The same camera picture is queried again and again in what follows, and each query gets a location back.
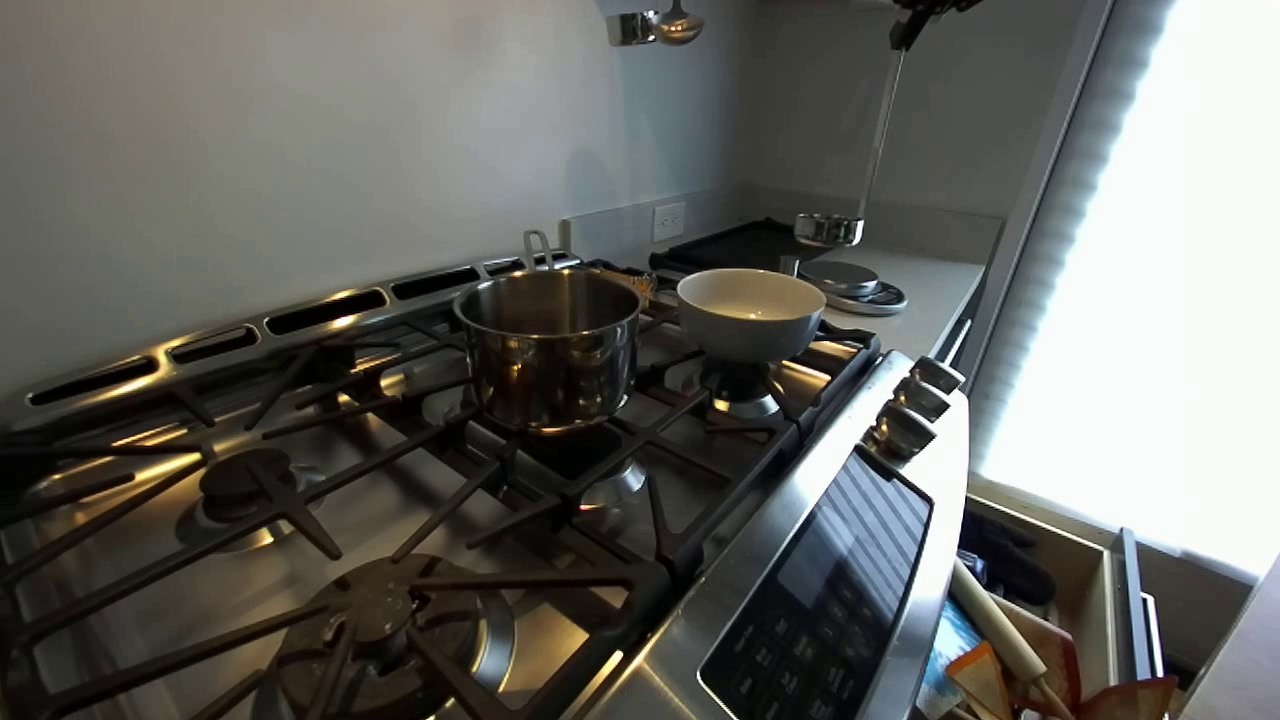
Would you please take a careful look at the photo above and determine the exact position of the wooden rolling pin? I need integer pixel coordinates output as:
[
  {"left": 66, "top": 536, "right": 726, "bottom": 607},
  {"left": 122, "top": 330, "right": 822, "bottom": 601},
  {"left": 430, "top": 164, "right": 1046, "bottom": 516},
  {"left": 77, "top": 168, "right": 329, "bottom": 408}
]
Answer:
[{"left": 946, "top": 558, "right": 1079, "bottom": 720}]

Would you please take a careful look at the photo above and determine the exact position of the silver pot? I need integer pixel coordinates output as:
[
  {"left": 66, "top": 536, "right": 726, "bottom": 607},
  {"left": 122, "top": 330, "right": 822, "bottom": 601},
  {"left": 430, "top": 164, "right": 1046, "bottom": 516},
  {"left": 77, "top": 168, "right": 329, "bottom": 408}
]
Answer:
[{"left": 452, "top": 228, "right": 650, "bottom": 441}]

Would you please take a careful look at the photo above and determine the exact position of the white bowl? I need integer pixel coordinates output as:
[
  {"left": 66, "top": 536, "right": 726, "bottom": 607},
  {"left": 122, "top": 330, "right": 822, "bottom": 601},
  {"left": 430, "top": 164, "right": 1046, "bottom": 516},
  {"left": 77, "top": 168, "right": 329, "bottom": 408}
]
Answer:
[{"left": 672, "top": 262, "right": 833, "bottom": 366}]

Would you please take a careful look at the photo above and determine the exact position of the white wall outlet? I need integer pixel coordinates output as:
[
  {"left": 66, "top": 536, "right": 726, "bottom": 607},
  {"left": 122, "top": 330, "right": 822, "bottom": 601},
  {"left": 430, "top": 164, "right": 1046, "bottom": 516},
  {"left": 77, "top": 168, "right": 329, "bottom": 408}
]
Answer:
[{"left": 650, "top": 195, "right": 690, "bottom": 244}]

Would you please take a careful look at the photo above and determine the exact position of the silver stove knob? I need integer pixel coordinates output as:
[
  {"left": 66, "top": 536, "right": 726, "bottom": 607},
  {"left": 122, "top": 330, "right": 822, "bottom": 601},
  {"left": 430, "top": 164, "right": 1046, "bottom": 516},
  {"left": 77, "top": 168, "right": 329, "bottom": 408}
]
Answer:
[
  {"left": 914, "top": 350, "right": 969, "bottom": 395},
  {"left": 859, "top": 398, "right": 940, "bottom": 470},
  {"left": 891, "top": 371, "right": 958, "bottom": 424}
]

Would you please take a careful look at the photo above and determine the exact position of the stainless steel gas stove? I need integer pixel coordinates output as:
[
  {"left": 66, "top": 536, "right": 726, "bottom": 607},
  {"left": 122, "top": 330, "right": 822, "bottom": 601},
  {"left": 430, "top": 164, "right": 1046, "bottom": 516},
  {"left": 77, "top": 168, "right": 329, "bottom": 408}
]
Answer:
[{"left": 0, "top": 244, "right": 976, "bottom": 720}]

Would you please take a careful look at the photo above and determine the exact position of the open kitchen drawer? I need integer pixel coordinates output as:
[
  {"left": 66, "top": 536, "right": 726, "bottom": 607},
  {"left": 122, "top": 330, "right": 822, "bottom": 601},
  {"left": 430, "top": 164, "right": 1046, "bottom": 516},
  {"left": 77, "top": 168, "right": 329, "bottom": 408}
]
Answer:
[{"left": 917, "top": 487, "right": 1265, "bottom": 720}]

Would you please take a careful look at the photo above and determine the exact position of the black tray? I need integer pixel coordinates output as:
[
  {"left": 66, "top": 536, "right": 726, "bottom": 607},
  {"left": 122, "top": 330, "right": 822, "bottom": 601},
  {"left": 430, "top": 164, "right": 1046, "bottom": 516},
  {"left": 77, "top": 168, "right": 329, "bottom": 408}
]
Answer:
[{"left": 650, "top": 215, "right": 822, "bottom": 279}]

